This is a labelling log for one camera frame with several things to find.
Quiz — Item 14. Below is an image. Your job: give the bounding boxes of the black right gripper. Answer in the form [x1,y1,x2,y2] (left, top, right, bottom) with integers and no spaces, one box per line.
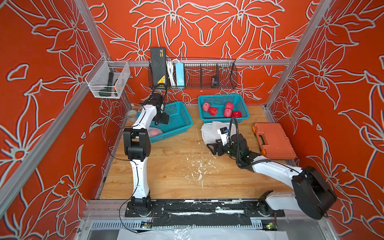
[205,139,241,161]

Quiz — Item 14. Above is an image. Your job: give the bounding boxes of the teal basket with netted apples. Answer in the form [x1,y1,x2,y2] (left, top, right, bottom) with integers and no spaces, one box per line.
[150,102,193,144]

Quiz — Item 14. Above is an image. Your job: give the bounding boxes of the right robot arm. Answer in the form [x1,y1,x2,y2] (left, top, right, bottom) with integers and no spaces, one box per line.
[207,135,338,220]

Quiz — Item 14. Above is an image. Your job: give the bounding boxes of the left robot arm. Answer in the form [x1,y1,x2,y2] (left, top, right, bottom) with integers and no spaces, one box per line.
[123,93,169,217]

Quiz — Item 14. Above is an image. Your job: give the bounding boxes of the teal basket for bare apples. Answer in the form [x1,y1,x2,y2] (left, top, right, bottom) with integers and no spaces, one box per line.
[198,94,250,123]

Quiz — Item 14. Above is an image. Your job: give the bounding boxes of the white plastic tub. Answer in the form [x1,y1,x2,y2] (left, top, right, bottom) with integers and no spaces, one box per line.
[200,122,240,147]

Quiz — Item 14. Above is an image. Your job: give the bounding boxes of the clear tape roll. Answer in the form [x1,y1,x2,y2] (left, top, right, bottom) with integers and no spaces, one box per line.
[126,110,138,119]

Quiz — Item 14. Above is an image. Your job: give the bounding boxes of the light blue power bank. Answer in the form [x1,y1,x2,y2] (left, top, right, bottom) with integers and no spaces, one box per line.
[175,62,185,87]

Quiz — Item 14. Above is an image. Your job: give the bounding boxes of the black box device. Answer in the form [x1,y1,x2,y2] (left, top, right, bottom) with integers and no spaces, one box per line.
[150,47,168,86]

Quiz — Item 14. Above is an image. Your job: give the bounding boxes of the orange tool case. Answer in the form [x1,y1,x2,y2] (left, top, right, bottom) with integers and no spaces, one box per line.
[253,123,297,160]

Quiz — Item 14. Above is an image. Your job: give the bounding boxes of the small black device in basket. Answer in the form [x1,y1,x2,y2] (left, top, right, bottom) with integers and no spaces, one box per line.
[211,75,220,89]

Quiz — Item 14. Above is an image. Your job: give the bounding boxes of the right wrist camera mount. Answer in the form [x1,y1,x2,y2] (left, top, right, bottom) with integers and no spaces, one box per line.
[218,127,230,146]

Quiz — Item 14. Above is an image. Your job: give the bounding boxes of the white coiled cable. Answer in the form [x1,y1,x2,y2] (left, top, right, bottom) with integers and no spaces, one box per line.
[165,59,178,88]

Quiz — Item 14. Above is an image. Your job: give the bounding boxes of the black wire wall basket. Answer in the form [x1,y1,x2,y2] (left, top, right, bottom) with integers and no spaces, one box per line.
[148,57,239,90]

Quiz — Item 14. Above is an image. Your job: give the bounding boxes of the dark green handled tool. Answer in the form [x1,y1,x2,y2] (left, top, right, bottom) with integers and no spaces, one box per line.
[99,72,114,97]

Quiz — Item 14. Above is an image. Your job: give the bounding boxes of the clear acrylic wall box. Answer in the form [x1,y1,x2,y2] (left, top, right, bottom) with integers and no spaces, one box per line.
[86,56,131,99]

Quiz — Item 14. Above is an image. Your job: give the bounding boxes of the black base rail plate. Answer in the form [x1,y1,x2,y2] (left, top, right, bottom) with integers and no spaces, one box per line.
[121,199,286,230]

